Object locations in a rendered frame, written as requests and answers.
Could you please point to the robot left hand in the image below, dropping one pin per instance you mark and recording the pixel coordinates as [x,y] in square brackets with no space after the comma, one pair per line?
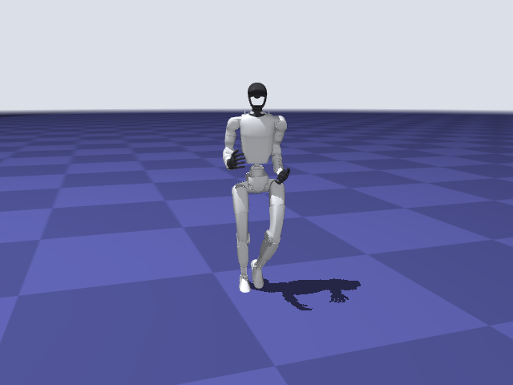
[283,175]

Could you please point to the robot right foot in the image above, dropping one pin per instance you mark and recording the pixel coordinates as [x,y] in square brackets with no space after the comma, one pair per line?
[244,285]

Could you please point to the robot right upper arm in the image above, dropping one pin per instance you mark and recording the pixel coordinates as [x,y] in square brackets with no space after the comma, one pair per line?
[230,135]

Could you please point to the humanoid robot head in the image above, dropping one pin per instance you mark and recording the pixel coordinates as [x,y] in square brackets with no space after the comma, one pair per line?
[257,90]

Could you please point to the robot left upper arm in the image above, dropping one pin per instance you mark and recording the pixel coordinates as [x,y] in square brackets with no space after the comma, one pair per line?
[280,127]

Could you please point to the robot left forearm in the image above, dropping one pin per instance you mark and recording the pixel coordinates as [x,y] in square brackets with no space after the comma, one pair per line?
[277,163]

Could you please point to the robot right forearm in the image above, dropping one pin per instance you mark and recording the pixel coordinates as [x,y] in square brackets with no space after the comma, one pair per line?
[226,157]

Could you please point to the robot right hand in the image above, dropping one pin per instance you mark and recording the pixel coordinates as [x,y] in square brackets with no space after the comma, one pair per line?
[232,163]

